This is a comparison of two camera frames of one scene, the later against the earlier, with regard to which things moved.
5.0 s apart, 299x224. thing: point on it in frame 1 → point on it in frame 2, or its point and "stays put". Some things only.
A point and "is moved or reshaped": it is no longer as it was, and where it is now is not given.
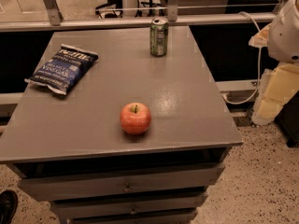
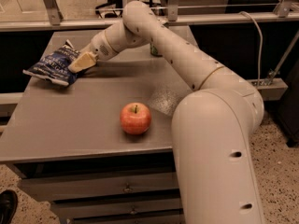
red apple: (135, 118) stays put
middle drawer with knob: (170, 203) stays put
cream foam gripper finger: (277, 88) → (83, 62)
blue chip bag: (62, 70) is moved or reshaped
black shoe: (8, 205) stays put
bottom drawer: (172, 217) stays put
